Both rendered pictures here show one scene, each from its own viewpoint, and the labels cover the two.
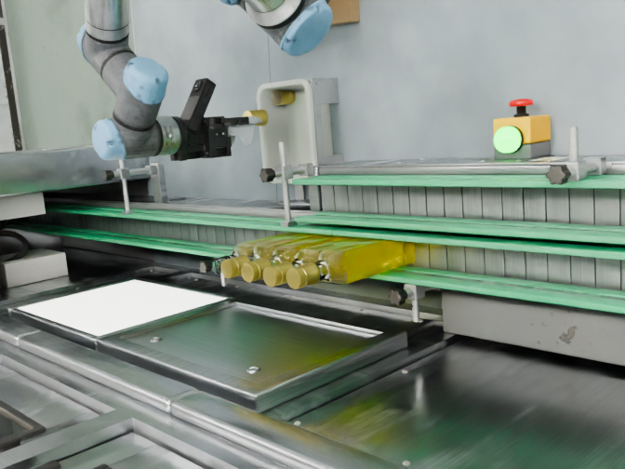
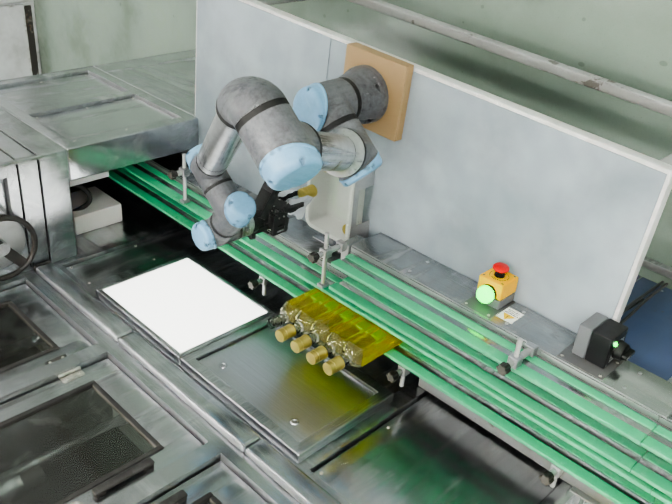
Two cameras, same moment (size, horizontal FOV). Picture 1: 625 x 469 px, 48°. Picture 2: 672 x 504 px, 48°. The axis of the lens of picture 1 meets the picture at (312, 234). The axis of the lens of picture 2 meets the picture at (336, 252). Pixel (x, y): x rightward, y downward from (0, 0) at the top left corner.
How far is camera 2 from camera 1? 0.99 m
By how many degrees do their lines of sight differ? 21
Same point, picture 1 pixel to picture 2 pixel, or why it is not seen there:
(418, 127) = (430, 234)
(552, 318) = not seen: hidden behind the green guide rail
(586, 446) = not seen: outside the picture
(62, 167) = (129, 149)
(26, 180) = (100, 163)
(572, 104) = (534, 277)
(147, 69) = (242, 206)
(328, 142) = (360, 215)
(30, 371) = (135, 378)
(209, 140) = (273, 225)
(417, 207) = not seen: hidden behind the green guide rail
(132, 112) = (227, 230)
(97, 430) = (201, 463)
